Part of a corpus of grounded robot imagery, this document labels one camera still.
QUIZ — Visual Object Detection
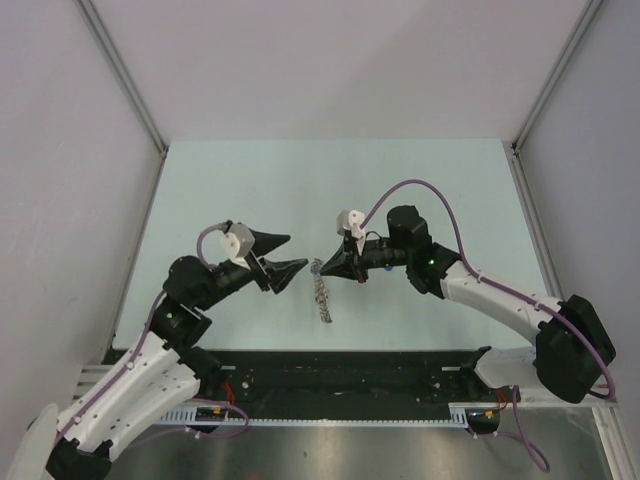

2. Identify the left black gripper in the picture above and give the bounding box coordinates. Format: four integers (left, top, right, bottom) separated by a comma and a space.
196, 228, 308, 310

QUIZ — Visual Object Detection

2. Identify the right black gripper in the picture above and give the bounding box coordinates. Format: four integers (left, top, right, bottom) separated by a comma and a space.
321, 235, 412, 284

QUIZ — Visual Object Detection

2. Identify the large silver keyring holder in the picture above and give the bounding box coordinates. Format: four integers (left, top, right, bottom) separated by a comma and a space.
310, 258, 333, 324

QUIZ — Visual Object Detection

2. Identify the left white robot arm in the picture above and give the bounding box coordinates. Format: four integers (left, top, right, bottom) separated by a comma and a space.
45, 221, 309, 479

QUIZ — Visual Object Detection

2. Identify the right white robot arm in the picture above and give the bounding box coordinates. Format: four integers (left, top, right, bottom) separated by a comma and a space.
320, 205, 616, 404

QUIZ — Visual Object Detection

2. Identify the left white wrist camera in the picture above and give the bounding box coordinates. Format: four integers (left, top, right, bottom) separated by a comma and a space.
220, 223, 255, 269

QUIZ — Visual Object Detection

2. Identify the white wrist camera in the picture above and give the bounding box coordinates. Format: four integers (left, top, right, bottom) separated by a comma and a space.
336, 210, 366, 255
220, 223, 255, 269

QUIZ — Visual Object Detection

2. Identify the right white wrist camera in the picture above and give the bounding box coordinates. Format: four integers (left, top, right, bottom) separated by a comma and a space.
336, 210, 366, 255

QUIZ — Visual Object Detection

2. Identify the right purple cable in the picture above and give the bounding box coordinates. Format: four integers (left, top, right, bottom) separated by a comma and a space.
362, 178, 616, 399

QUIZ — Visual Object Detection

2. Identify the purple cable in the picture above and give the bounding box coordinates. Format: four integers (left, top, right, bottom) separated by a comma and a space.
362, 178, 616, 399
49, 223, 231, 446

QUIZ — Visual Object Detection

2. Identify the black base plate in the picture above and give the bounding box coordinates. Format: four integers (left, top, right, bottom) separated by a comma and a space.
102, 348, 521, 420

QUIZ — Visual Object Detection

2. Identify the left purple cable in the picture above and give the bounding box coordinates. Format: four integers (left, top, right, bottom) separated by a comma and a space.
49, 223, 231, 446

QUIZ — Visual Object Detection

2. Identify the white slotted cable duct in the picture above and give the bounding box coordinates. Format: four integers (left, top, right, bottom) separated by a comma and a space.
155, 402, 506, 428

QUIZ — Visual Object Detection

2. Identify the left aluminium frame post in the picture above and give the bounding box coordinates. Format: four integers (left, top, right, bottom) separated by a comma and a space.
73, 0, 168, 158

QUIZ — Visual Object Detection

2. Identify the aluminium frame post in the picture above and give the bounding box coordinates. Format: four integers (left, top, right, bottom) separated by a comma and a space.
73, 0, 168, 158
509, 0, 608, 156

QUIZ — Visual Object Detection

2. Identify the right aluminium frame post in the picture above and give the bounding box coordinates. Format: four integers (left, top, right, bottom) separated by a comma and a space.
509, 0, 608, 156

